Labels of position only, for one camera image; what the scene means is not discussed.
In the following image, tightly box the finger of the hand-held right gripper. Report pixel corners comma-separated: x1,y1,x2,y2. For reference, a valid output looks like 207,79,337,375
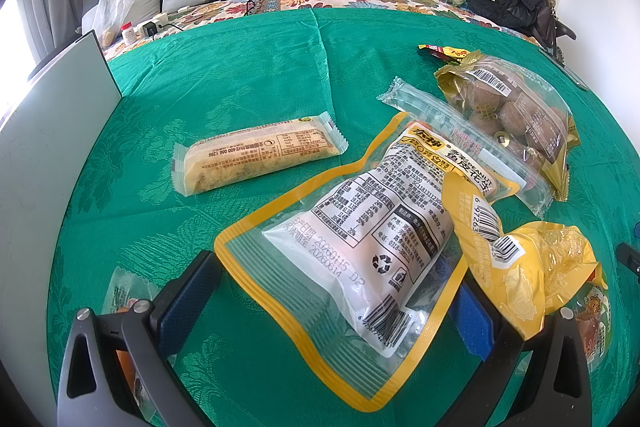
616,242,640,280

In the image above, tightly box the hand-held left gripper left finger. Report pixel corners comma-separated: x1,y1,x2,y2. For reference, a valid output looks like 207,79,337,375
57,249,223,427

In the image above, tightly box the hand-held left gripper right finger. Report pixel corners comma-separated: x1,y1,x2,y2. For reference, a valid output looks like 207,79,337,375
447,276,593,427

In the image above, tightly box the yellow-bordered clear peanut bag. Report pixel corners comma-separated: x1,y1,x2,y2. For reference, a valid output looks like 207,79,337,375
214,111,521,412

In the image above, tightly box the yellow crinkled snack bag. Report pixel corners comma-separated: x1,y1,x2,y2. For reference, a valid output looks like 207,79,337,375
442,169,608,340

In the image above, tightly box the orange cartoon snack packet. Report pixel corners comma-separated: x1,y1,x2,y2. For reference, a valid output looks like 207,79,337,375
570,267,613,374

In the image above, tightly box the small clear snack packet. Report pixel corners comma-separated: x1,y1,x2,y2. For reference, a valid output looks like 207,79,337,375
102,266,168,423

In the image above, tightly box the clear-wrapped cake bar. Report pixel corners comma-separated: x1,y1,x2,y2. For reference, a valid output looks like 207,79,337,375
172,113,348,198

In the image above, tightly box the gold bag of brown balls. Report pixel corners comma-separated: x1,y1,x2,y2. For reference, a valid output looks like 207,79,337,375
434,52,581,202

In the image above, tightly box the pale grey board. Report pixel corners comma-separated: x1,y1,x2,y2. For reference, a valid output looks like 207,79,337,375
0,31,123,358

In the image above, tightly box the grey slim device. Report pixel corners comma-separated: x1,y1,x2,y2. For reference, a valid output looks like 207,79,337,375
542,47,591,92

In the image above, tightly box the long clear snack packet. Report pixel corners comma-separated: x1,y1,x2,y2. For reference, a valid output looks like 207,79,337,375
377,77,553,218

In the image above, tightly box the green patterned blanket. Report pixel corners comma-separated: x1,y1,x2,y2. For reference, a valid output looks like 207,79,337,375
47,4,640,427

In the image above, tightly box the small red yellow packet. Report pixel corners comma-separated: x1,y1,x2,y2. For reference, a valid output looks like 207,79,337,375
418,44,473,66

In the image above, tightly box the white power strip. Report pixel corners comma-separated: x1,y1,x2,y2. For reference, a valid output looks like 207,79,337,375
136,13,170,38

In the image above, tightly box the black jacket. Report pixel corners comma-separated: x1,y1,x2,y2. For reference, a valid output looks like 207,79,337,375
470,0,558,48

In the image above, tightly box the clear plastic bag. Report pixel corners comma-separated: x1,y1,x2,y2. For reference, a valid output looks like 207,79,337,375
92,0,133,48

